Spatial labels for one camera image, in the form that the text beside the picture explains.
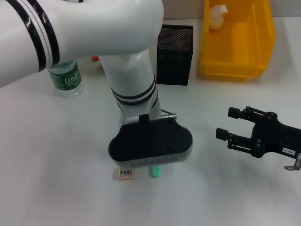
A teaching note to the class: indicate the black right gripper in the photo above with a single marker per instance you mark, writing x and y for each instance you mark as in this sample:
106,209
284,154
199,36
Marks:
277,139

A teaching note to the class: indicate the white paper ball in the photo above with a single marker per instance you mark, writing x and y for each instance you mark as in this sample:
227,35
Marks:
217,16

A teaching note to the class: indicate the clear bottle green label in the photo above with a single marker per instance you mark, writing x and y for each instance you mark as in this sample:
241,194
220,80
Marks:
67,80

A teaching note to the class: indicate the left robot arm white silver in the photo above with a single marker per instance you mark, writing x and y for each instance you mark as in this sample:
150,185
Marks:
82,30

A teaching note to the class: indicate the black mesh pen holder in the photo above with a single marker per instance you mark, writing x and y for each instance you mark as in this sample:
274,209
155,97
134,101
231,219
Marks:
176,66

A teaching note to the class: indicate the beige eraser with barcode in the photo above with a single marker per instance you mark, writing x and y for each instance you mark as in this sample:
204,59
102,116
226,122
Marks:
124,175

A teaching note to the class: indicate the yellow plastic bin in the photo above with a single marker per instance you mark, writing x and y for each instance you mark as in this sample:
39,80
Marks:
235,68

